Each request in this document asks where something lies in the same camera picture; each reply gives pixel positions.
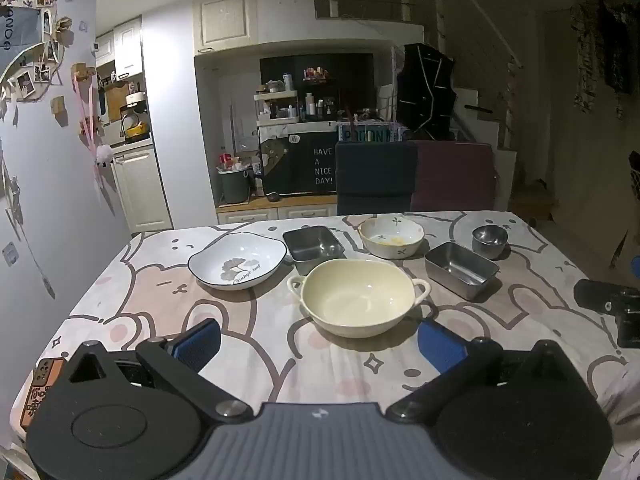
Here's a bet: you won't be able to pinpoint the wooden cutting board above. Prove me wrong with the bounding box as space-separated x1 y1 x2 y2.
107 85 128 123

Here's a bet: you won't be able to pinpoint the cream two-handled bowl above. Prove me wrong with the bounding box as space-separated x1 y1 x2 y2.
286 258 432 339

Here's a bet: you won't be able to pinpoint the black printed cabinet cloth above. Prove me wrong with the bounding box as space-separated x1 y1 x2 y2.
259 130 340 197

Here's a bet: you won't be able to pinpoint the brown patterned box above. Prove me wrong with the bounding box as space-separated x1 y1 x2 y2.
19 357 68 431

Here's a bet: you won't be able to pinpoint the small round steel bowl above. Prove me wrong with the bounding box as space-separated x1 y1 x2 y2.
471 225 509 261

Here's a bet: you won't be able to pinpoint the staircase with cable railing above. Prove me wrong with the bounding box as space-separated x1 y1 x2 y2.
435 0 526 211

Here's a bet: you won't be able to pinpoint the wooden-top low drawer cabinet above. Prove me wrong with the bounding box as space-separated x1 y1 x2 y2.
215 192 340 226

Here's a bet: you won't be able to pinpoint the grey trash bin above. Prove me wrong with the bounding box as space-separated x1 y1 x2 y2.
217 167 251 204

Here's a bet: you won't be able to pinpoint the rectangular steel container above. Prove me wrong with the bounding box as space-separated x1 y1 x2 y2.
424 241 501 302

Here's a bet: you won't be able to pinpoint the yellow pot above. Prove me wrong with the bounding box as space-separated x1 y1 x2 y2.
121 110 151 140

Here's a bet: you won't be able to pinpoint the dark blue chair back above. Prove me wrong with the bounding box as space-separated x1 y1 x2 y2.
335 140 418 217

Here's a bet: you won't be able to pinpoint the black hanging jacket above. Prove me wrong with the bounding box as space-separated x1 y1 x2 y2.
396 42 458 141

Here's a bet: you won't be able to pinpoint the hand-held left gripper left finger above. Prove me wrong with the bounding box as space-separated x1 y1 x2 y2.
65 318 253 423

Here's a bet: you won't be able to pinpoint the white kitchen wall cabinet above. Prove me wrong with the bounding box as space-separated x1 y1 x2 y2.
95 17 146 81

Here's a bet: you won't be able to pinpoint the wall photo collage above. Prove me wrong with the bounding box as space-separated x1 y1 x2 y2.
0 0 76 106

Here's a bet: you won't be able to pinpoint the dark hanging clothes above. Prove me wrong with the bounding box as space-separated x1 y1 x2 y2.
570 0 640 116

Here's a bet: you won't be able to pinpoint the maroon chair back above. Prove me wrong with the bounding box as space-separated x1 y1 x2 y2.
410 141 500 212

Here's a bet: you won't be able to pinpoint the cream upper cabinet door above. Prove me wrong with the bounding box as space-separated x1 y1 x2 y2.
192 0 258 53

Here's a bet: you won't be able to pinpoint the white floral bowl yellow rim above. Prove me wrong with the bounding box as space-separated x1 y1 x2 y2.
357 215 426 260

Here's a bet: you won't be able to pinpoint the white leaf-print plate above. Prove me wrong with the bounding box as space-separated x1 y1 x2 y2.
187 233 288 291

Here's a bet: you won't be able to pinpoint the pink ribbon with pompom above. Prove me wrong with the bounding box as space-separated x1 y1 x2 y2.
72 62 118 206

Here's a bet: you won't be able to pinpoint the white shelf rack with bottles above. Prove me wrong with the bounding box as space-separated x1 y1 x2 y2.
252 87 301 126

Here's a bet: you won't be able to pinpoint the bear-print tablecloth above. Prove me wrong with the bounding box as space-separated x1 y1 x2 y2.
10 210 640 480

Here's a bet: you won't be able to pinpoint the teal printed box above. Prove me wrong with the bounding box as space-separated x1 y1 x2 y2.
336 121 408 143

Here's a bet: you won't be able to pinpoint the square steel container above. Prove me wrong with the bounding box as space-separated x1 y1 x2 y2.
282 226 347 276

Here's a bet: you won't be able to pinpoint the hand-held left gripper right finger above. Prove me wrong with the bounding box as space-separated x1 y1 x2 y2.
385 319 576 423

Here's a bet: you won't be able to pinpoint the white lower kitchen cabinet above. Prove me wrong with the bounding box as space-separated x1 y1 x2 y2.
111 145 173 235

